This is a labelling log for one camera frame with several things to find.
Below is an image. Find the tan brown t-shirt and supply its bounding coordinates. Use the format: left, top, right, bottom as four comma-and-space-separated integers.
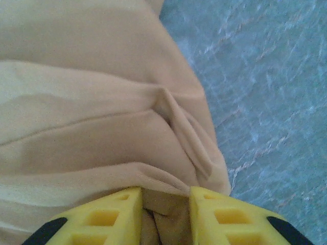
0, 0, 232, 245

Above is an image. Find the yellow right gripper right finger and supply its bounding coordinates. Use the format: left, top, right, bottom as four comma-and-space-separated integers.
189, 186, 315, 245

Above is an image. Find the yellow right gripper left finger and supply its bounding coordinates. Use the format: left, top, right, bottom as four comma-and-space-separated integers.
22, 187, 143, 245

